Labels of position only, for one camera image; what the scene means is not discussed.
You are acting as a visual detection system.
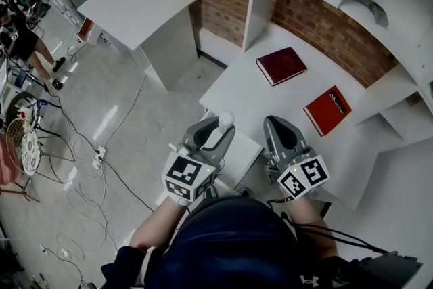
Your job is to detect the drawer with brown interior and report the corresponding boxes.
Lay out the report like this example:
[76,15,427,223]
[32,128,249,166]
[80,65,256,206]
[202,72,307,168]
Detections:
[77,17,103,46]

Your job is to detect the white power strip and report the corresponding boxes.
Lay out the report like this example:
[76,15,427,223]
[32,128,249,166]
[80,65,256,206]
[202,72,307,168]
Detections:
[91,145,107,169]

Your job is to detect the dark red book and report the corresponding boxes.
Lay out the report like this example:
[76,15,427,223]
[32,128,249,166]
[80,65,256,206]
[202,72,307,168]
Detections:
[255,46,308,87]

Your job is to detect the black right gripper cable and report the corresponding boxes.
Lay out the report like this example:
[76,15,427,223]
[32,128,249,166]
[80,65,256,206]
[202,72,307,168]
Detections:
[267,199,390,257]

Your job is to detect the white drawer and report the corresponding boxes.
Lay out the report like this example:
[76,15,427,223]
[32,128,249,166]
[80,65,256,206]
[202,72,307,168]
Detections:
[199,110,265,189]

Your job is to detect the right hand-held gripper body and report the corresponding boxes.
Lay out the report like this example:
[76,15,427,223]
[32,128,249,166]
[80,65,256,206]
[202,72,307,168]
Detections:
[265,144,331,201]

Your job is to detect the bright red book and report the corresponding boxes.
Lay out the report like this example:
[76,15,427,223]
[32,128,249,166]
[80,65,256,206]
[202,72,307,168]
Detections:
[302,85,352,137]

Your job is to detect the straight white floor cable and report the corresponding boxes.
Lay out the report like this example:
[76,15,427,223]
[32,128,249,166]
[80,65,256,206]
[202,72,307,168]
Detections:
[101,74,148,150]

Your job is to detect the looped white floor cable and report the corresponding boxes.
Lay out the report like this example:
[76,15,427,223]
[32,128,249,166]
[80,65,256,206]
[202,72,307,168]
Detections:
[40,158,119,282]

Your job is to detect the black floor cable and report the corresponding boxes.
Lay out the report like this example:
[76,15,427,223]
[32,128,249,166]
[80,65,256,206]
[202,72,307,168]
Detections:
[43,84,155,213]

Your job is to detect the pink cloth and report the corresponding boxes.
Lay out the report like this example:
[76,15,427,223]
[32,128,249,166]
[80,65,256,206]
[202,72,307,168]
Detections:
[0,133,20,185]

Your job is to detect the white wrist band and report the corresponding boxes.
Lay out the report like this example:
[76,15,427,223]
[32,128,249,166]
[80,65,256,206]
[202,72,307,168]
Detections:
[168,194,193,208]

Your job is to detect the person's right forearm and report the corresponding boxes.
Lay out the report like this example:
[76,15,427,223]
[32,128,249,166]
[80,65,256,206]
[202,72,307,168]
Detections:
[287,196,339,261]

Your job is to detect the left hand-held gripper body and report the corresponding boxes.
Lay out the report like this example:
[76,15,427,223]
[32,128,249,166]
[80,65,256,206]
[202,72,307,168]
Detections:
[161,141,226,204]

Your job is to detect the small white desk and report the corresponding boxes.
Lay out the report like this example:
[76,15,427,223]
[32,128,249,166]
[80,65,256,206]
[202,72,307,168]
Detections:
[76,0,200,93]

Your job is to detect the grey crumpled cloth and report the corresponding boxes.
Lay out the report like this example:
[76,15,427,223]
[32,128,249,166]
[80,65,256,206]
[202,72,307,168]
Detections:
[350,0,389,28]

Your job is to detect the person's left forearm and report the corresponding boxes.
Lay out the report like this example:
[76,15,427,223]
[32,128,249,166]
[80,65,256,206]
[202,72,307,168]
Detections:
[128,196,190,253]

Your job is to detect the person's navy shirt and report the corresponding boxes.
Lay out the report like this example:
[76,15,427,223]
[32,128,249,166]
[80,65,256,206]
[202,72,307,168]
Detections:
[101,196,339,289]

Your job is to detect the grey metal box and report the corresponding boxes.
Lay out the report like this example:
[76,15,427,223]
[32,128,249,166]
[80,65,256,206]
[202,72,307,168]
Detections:
[355,250,424,289]

